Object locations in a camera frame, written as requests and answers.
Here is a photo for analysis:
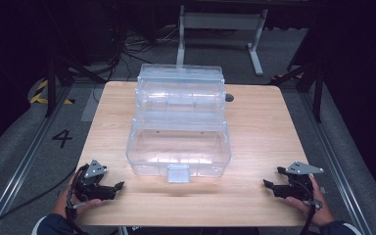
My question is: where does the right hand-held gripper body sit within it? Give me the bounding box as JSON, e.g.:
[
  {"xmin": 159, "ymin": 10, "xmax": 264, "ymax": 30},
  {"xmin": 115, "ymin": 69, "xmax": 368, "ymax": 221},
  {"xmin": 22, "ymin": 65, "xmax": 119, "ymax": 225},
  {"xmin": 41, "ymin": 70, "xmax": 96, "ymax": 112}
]
[{"xmin": 277, "ymin": 161, "xmax": 325, "ymax": 201}]

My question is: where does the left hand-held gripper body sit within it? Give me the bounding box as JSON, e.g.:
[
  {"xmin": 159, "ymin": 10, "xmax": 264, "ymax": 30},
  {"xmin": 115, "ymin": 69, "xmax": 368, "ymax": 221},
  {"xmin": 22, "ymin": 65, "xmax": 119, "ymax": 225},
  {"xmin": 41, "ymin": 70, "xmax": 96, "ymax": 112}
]
[{"xmin": 73, "ymin": 159, "xmax": 108, "ymax": 202}]

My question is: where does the clear plastic storage box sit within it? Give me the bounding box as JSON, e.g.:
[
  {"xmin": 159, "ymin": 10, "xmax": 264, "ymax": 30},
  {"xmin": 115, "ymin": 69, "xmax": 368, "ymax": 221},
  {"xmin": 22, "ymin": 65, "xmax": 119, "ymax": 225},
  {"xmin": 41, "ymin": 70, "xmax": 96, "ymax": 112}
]
[{"xmin": 125, "ymin": 63, "xmax": 233, "ymax": 184}]

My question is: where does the person's left hand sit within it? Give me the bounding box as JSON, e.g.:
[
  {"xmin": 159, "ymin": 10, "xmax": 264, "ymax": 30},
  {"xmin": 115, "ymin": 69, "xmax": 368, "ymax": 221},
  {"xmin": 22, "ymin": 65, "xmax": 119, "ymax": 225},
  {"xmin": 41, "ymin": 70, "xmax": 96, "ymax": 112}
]
[{"xmin": 52, "ymin": 175, "xmax": 104, "ymax": 219}]

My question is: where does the person's right hand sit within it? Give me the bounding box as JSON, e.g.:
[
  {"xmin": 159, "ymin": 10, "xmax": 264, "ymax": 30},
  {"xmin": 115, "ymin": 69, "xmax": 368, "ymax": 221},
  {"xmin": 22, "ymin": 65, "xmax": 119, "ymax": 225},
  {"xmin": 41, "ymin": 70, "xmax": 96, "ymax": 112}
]
[{"xmin": 285, "ymin": 174, "xmax": 336, "ymax": 228}]

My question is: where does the black tripod stand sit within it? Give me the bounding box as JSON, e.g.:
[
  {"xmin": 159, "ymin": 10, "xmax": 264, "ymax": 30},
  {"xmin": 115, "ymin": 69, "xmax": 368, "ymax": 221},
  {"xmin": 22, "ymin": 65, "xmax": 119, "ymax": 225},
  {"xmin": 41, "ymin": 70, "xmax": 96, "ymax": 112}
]
[
  {"xmin": 270, "ymin": 58, "xmax": 325, "ymax": 123},
  {"xmin": 43, "ymin": 57, "xmax": 107, "ymax": 118}
]

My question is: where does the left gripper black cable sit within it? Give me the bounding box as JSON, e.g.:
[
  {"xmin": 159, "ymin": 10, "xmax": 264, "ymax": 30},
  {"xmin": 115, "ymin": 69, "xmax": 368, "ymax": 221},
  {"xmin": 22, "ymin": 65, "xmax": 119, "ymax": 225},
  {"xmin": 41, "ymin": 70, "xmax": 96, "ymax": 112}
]
[{"xmin": 65, "ymin": 164, "xmax": 91, "ymax": 235}]

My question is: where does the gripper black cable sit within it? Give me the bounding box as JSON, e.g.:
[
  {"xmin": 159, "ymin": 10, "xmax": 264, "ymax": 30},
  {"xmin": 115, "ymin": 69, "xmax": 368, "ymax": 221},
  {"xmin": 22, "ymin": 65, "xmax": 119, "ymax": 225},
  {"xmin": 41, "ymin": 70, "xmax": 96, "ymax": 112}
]
[
  {"xmin": 302, "ymin": 177, "xmax": 323, "ymax": 235},
  {"xmin": 65, "ymin": 164, "xmax": 91, "ymax": 235}
]

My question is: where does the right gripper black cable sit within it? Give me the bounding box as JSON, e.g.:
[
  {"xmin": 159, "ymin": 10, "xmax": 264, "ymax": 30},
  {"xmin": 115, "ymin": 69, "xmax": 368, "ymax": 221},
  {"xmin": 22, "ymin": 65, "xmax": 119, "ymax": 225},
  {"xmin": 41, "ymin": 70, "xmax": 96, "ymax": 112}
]
[{"xmin": 302, "ymin": 177, "xmax": 323, "ymax": 235}]

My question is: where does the grey metal floor rail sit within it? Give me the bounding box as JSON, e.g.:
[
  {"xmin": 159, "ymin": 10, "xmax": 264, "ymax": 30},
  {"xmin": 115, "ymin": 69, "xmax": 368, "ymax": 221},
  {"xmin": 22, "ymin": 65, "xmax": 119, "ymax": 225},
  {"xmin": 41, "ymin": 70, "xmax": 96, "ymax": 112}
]
[
  {"xmin": 0, "ymin": 86, "xmax": 74, "ymax": 231},
  {"xmin": 302, "ymin": 91, "xmax": 375, "ymax": 235}
]

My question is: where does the long black floor cable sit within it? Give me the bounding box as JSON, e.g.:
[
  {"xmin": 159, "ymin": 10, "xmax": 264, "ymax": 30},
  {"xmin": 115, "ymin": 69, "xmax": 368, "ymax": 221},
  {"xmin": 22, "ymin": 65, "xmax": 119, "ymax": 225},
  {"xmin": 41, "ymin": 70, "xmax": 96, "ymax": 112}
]
[{"xmin": 0, "ymin": 165, "xmax": 78, "ymax": 235}]

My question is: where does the bundle of black floor cables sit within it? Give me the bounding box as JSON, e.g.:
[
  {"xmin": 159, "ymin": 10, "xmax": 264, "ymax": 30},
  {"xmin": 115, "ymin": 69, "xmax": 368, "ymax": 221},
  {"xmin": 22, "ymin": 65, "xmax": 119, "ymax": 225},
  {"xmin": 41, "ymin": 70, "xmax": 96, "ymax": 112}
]
[{"xmin": 109, "ymin": 27, "xmax": 188, "ymax": 83}]

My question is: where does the white metal desk frame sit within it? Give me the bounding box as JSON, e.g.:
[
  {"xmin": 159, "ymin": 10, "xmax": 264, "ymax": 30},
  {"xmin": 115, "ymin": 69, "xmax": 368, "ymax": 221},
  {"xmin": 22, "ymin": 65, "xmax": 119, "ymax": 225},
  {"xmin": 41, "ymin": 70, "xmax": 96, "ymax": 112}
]
[{"xmin": 175, "ymin": 4, "xmax": 269, "ymax": 76}]

